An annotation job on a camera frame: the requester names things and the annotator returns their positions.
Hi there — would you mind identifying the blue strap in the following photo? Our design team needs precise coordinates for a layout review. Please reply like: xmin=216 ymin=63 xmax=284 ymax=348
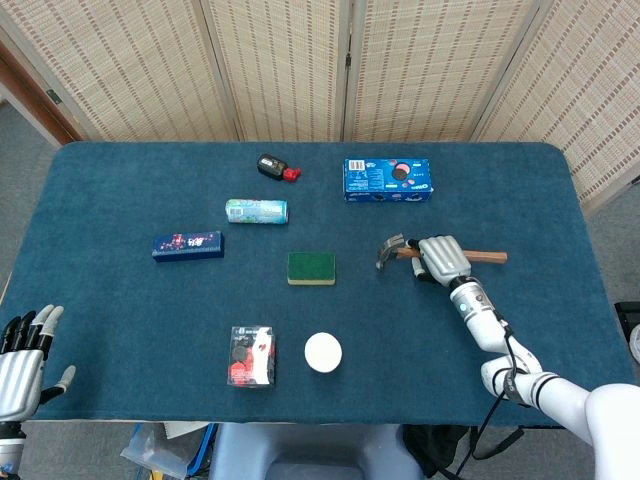
xmin=187 ymin=422 xmax=220 ymax=476

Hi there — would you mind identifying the clear box with red parts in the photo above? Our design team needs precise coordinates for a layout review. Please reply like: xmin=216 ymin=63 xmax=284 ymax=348
xmin=226 ymin=325 xmax=277 ymax=389

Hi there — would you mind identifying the brown wooden door frame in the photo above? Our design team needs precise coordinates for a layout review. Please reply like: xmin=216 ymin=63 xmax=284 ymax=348
xmin=0 ymin=42 xmax=84 ymax=146

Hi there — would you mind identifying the blue Oreo cookie box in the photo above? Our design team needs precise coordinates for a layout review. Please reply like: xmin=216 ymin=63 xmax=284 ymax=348
xmin=342 ymin=158 xmax=434 ymax=204

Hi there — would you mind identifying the light blue drink can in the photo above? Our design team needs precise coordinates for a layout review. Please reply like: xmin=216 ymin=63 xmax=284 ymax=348
xmin=224 ymin=198 xmax=290 ymax=225

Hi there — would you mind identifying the clear plastic bag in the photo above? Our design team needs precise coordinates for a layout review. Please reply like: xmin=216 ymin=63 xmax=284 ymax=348
xmin=119 ymin=422 xmax=194 ymax=479

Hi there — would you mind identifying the black box with white item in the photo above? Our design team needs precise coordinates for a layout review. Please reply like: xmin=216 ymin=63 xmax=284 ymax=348
xmin=613 ymin=301 xmax=640 ymax=366

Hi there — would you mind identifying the green and yellow sponge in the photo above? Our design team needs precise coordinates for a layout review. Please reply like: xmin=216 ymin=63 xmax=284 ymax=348
xmin=286 ymin=251 xmax=337 ymax=287

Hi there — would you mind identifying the woven folding screen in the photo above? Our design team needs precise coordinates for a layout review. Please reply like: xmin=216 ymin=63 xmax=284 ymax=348
xmin=0 ymin=0 xmax=640 ymax=211

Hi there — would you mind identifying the black bottle with red cap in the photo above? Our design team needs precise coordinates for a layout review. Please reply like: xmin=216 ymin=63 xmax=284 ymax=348
xmin=256 ymin=152 xmax=303 ymax=182

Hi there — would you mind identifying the blue grey plastic stool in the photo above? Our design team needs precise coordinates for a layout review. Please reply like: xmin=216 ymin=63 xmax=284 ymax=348
xmin=208 ymin=422 xmax=424 ymax=480

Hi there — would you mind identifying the dark blue rectangular box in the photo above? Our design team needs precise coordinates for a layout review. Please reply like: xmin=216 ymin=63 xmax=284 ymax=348
xmin=151 ymin=230 xmax=225 ymax=264

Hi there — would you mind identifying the white paper sheet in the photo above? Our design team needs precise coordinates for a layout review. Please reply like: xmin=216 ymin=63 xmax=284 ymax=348
xmin=164 ymin=421 xmax=211 ymax=441

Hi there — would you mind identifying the white paper cup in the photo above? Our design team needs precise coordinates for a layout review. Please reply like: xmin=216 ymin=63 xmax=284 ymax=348
xmin=303 ymin=331 xmax=344 ymax=374

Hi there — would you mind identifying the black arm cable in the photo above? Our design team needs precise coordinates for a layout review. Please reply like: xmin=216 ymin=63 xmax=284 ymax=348
xmin=467 ymin=308 xmax=524 ymax=461

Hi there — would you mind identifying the blue table cloth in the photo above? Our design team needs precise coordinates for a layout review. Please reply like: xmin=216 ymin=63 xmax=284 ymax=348
xmin=0 ymin=140 xmax=636 ymax=427

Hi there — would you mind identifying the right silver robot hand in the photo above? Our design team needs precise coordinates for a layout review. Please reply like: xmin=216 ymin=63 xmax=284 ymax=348
xmin=407 ymin=234 xmax=474 ymax=289

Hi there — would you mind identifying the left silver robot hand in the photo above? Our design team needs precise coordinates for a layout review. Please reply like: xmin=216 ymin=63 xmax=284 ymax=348
xmin=0 ymin=303 xmax=77 ymax=424

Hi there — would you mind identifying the wooden handled claw hammer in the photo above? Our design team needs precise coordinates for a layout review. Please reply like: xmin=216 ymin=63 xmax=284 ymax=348
xmin=375 ymin=232 xmax=509 ymax=274

